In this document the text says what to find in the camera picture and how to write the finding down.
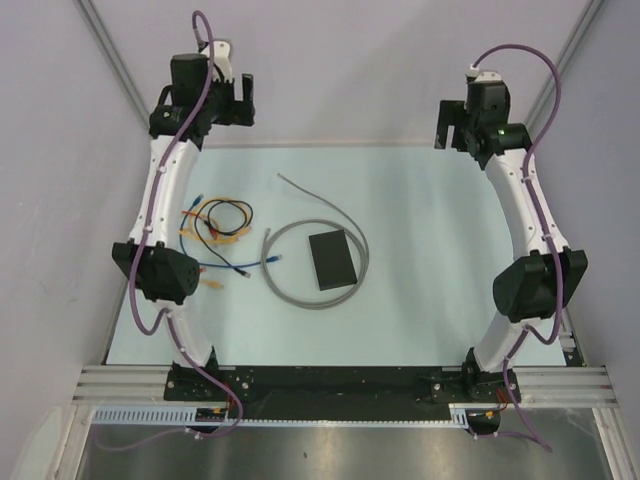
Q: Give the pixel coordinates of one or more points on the left aluminium corner post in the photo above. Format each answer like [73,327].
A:
[113,58]

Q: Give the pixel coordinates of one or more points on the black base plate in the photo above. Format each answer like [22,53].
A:
[343,394]

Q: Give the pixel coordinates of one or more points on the aluminium front rail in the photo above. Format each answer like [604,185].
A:
[542,387]

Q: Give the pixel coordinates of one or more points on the grey slotted cable duct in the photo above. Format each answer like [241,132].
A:
[194,417]

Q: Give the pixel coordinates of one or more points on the right aluminium corner post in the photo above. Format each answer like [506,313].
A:
[570,50]

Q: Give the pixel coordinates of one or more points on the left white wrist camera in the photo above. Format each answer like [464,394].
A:
[219,52]

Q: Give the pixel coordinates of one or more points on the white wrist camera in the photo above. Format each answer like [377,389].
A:
[476,76]
[219,52]

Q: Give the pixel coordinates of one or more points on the right aluminium side rail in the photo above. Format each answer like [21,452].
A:
[534,290]

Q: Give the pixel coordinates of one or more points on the aluminium corner post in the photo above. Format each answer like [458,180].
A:
[570,50]
[113,58]

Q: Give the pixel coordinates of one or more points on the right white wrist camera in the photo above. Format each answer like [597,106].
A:
[476,76]

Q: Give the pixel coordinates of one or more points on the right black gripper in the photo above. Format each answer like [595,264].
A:
[451,113]

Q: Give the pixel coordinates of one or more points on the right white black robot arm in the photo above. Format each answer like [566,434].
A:
[500,344]

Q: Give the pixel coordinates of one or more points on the black network switch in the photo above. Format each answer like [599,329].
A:
[332,260]

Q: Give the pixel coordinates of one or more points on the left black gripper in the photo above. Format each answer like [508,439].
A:
[238,112]

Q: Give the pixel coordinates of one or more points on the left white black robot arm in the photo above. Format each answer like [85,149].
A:
[202,93]

